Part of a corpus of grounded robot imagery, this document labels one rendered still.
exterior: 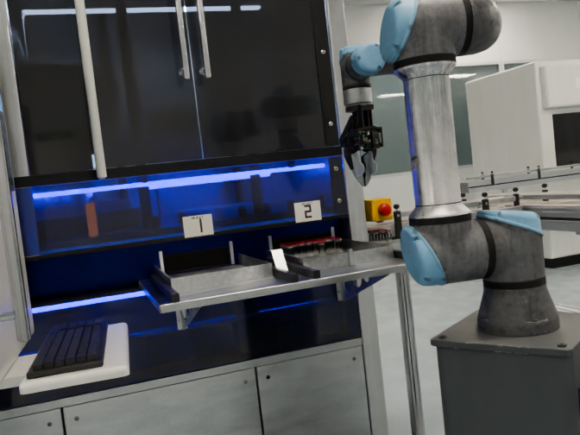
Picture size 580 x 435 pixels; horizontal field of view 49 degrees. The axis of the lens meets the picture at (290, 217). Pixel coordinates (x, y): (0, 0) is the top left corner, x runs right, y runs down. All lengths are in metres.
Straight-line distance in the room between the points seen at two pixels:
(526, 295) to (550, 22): 7.65
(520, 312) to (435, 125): 0.38
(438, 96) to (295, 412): 1.16
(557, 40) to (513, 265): 7.65
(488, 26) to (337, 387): 1.23
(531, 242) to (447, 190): 0.18
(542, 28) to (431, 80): 7.53
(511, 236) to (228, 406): 1.06
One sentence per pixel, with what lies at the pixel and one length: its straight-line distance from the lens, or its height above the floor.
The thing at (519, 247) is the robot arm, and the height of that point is 0.95.
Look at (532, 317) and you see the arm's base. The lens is 1.27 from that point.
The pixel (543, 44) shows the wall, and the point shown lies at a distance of 8.67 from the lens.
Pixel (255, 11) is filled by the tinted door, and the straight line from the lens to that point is 1.97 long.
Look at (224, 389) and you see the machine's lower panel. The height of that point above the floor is 0.53.
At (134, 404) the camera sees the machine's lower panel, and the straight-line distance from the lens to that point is 1.90.
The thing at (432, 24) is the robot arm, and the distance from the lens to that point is 1.20.
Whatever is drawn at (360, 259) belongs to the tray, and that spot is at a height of 0.89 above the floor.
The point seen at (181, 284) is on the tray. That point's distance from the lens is 1.58.
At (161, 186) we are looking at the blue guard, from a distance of 1.83.
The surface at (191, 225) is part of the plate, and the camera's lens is 1.84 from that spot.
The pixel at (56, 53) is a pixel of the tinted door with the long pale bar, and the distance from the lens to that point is 1.86.
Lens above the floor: 1.12
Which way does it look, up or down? 3 degrees down
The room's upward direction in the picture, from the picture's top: 6 degrees counter-clockwise
